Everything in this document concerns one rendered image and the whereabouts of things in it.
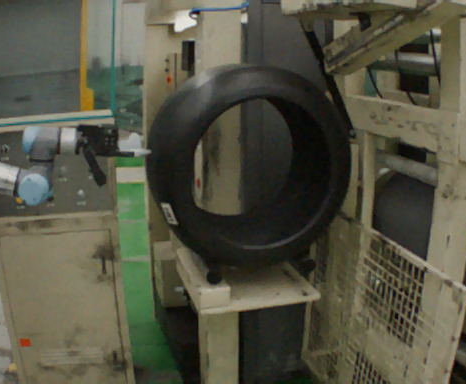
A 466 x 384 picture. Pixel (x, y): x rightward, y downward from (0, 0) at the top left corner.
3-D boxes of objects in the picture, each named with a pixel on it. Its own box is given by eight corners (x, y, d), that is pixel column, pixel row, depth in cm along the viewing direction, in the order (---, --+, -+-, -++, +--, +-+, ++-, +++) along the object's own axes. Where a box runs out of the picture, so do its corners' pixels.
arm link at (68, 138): (59, 157, 133) (60, 152, 140) (75, 158, 134) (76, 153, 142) (61, 129, 131) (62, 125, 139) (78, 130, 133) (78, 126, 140)
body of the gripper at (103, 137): (121, 127, 136) (77, 125, 132) (118, 160, 138) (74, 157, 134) (119, 124, 143) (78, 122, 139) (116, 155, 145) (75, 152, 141)
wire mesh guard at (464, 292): (300, 357, 209) (312, 195, 191) (304, 357, 209) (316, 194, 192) (410, 494, 125) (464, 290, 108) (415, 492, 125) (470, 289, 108)
